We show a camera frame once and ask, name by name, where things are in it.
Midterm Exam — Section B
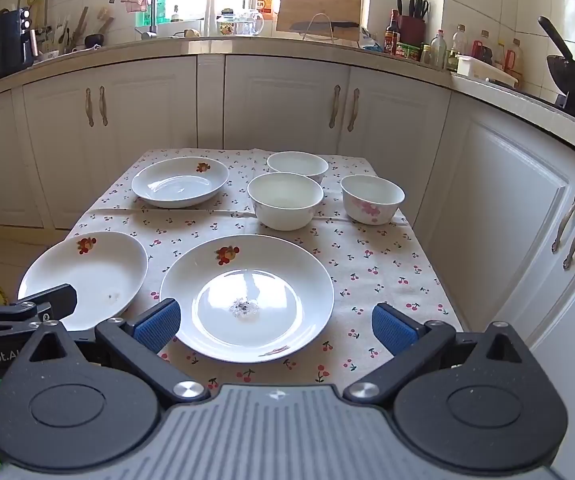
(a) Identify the medium white floral bowl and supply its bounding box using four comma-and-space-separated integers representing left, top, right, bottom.
266, 151, 329, 186

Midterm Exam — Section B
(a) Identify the large white floral bowl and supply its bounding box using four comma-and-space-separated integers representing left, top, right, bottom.
246, 172, 324, 231

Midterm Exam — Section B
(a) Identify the blue white plastic bag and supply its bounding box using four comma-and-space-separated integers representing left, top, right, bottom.
360, 27, 385, 52

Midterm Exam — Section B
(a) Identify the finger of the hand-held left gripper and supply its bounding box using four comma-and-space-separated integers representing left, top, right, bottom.
0, 283, 78, 329

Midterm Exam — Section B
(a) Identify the black kitchen cleaver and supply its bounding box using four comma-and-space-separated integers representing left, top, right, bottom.
289, 20, 359, 31

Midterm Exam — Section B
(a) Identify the cherry print tablecloth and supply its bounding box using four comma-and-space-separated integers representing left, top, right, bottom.
54, 147, 464, 392

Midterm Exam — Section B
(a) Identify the black air fryer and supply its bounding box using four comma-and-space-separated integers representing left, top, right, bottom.
0, 6, 35, 82

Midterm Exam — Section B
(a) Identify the clear glass pitcher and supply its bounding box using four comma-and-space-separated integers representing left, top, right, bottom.
234, 10, 264, 36

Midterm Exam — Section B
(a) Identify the steel kitchen faucet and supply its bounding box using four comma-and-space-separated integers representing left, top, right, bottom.
109, 0, 159, 40

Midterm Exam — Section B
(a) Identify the dark red knife block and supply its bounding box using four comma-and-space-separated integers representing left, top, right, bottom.
397, 14, 427, 46

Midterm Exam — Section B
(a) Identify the white plastic container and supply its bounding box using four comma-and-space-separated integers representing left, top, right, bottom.
456, 55, 519, 88

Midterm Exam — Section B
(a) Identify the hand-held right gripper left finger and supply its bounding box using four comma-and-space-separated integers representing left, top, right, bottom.
26, 298, 210, 408

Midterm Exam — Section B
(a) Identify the dark soy sauce bottle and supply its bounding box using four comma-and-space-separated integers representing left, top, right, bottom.
384, 9, 401, 56

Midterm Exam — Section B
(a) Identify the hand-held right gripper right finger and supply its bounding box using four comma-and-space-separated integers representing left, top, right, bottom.
342, 302, 527, 408

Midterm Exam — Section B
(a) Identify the wooden cutting board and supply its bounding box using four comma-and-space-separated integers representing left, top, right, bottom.
276, 0, 362, 41

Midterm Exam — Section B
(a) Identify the white plate fruit print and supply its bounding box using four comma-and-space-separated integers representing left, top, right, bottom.
160, 234, 335, 365
131, 157, 229, 208
17, 231, 149, 332

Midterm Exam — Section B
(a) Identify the amber oil bottle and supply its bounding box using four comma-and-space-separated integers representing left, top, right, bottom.
506, 38, 524, 78

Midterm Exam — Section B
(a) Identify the dark red liquid bottle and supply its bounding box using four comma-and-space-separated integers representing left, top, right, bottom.
470, 30, 493, 61

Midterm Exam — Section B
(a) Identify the tall clear plastic bottle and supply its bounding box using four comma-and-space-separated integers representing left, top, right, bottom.
447, 24, 468, 72

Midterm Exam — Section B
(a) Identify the small white floral bowl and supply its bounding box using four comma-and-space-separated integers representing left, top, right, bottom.
340, 174, 406, 225

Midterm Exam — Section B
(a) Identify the clear glass bottle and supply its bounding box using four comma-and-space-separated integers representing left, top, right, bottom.
430, 29, 448, 69

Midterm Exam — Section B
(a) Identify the wooden spatula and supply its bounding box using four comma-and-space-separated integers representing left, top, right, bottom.
72, 6, 89, 46

